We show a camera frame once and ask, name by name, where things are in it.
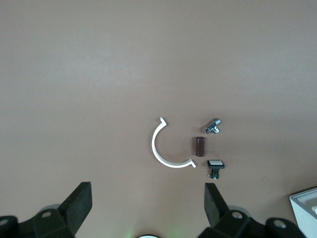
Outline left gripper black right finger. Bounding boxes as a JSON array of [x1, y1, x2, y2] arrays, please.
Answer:
[[200, 182, 251, 238]]

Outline white drawer cabinet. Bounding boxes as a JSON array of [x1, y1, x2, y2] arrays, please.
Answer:
[[289, 187, 317, 238]]

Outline dark brown terminal block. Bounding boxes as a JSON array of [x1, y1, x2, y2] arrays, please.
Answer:
[[195, 136, 207, 157]]

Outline black rectangular white-faced push button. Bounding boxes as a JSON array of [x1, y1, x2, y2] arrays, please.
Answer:
[[206, 160, 226, 179]]

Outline chrome metal valve fitting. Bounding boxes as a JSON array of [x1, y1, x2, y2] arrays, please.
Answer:
[[200, 118, 222, 135]]

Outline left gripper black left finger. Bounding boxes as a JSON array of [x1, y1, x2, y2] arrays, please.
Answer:
[[34, 181, 93, 238]]

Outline white curved plastic clamp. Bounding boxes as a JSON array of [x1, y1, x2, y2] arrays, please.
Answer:
[[151, 116, 198, 169]]

